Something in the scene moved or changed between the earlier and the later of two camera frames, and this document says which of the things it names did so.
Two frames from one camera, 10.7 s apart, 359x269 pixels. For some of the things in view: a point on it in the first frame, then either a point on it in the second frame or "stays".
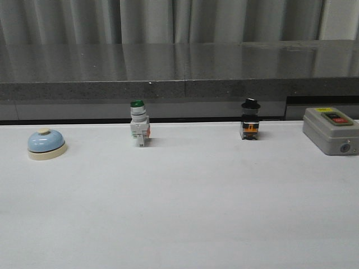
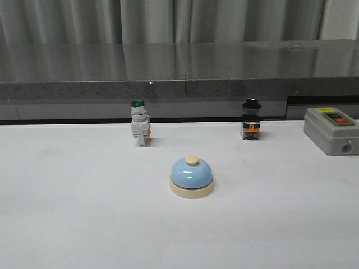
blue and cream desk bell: (45, 144) → (191, 178)
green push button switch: (140, 127) stays
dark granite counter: (202, 81) stays
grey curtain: (128, 22) stays
